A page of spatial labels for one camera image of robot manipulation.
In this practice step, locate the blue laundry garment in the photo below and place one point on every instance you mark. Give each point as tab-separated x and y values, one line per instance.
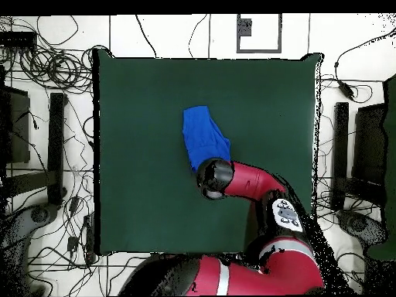
201	136

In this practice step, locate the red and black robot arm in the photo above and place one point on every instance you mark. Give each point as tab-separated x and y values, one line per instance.
247	182

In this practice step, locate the flat black box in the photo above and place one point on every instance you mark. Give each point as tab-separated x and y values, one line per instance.
17	39

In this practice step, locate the dark green table cloth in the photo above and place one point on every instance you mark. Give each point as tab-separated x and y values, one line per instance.
139	185

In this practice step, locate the black power strip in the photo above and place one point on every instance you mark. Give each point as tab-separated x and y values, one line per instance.
89	238

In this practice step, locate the small black adapter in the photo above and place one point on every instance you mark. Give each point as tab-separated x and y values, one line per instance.
72	243

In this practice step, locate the black power adapter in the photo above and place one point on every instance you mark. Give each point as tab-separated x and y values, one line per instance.
346	89

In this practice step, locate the grey chair base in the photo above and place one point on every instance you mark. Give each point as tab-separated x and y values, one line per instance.
40	214
359	224

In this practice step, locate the black monitor box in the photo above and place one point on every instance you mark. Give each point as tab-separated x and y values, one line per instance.
18	130
369	145

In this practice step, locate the green cloth covered table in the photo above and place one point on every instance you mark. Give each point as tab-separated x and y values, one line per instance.
390	154

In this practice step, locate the grey floor frame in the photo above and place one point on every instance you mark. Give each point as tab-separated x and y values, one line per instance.
259	50

